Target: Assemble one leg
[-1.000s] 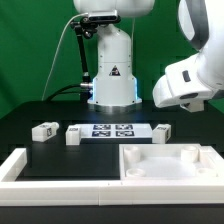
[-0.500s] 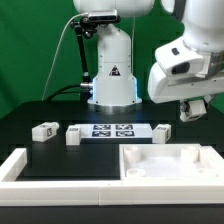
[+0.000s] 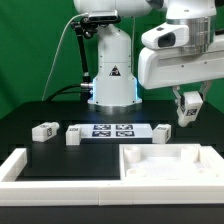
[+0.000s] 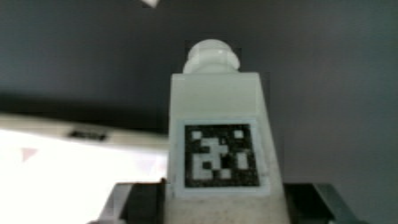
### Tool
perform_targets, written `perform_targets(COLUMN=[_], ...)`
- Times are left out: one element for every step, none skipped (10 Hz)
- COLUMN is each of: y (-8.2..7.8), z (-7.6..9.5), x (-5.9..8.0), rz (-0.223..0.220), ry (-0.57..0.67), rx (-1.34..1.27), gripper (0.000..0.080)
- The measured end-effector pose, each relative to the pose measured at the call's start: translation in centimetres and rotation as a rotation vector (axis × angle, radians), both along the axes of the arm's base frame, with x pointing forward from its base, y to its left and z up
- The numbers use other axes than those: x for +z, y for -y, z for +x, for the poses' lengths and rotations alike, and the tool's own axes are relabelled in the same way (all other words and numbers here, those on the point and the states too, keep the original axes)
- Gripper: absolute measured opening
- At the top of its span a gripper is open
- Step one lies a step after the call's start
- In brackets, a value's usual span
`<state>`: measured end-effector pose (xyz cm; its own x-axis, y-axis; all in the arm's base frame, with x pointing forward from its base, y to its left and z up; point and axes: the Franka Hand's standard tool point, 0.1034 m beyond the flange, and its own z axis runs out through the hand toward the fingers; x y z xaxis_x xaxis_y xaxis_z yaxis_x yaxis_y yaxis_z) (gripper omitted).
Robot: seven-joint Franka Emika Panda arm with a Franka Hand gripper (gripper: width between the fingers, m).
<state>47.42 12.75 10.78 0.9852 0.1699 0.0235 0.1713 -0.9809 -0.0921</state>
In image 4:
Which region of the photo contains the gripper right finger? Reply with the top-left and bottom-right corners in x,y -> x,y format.
285,183 -> 370,224

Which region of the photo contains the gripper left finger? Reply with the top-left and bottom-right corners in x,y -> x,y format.
88,182 -> 166,224

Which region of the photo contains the white leg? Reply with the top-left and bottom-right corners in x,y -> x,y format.
166,39 -> 290,224

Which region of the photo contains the white square tabletop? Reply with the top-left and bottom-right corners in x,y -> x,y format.
0,113 -> 169,224

